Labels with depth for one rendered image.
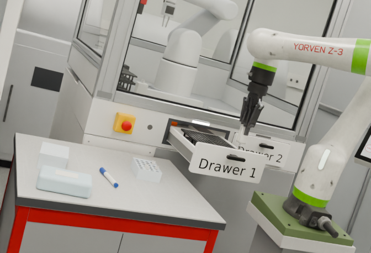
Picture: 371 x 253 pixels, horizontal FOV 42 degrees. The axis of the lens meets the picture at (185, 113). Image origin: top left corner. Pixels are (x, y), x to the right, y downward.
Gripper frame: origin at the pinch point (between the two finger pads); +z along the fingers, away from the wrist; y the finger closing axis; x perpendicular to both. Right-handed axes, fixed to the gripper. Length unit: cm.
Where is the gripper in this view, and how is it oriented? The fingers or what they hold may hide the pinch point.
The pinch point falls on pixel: (243, 133)
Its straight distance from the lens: 186.2
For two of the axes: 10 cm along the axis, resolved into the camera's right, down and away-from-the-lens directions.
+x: 9.0, 2.0, 3.9
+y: 3.4, 2.5, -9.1
